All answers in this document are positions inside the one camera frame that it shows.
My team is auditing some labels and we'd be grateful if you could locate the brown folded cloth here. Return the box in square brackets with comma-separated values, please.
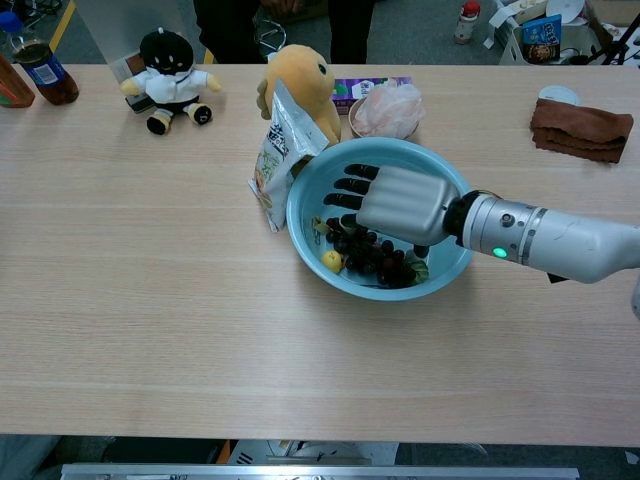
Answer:
[529, 98, 635, 164]

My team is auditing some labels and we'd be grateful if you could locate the white round lid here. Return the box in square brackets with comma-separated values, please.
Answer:
[538, 84, 581, 107]

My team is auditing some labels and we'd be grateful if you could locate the aluminium profile rail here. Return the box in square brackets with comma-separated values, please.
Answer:
[59, 462, 581, 480]

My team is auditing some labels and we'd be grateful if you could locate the white peanut snack bag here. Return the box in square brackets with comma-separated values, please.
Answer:
[248, 78, 330, 233]

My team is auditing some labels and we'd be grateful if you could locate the orange plush chick toy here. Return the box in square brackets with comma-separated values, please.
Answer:
[257, 43, 343, 146]

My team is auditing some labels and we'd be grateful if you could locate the chrome chair base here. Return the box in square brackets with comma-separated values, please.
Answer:
[249, 9, 291, 51]

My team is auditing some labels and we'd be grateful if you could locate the black-headed plush doll white coat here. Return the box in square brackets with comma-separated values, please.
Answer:
[120, 27, 224, 136]

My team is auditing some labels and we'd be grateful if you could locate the purple toothpaste box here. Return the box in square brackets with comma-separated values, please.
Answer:
[332, 76, 414, 116]

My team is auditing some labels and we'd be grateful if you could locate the red-capped white bottle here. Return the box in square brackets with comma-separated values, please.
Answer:
[453, 0, 482, 45]

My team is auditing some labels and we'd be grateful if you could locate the person in black trousers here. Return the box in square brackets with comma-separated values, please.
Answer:
[192, 0, 376, 65]

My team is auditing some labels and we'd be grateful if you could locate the blue cookie snack bag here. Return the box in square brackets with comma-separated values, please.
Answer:
[521, 13, 563, 65]

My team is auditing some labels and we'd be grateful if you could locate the light blue plastic basin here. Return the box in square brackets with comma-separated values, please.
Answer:
[285, 137, 475, 302]

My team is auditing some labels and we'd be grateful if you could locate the cola bottle blue label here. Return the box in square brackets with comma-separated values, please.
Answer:
[0, 10, 80, 106]

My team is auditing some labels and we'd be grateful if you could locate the beige ceramic bowl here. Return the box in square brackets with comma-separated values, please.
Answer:
[348, 97, 421, 140]

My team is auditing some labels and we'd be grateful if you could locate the orange drink bottle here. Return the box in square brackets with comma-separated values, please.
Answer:
[0, 52, 36, 109]

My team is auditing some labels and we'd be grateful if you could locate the white storage box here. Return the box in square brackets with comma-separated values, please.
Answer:
[487, 0, 609, 66]

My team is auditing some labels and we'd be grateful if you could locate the purple artificial grape bunch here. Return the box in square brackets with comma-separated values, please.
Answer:
[324, 214, 430, 290]

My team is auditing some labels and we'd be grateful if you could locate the small brown white box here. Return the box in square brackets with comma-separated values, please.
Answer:
[110, 53, 154, 115]

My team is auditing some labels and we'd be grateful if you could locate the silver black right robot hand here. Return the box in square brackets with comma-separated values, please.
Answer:
[323, 163, 471, 259]

